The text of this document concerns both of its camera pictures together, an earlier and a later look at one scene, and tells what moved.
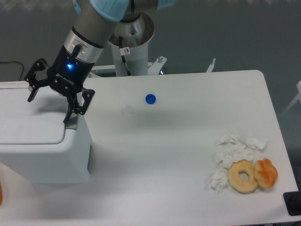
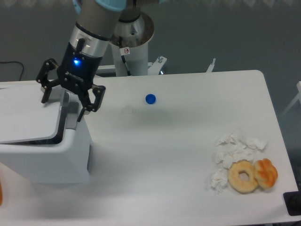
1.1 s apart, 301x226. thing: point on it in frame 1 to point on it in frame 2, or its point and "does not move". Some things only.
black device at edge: x=292 y=200 does not move
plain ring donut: x=244 y=186 does not move
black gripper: x=68 y=73 to x=77 y=70
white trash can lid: x=40 y=121 does not move
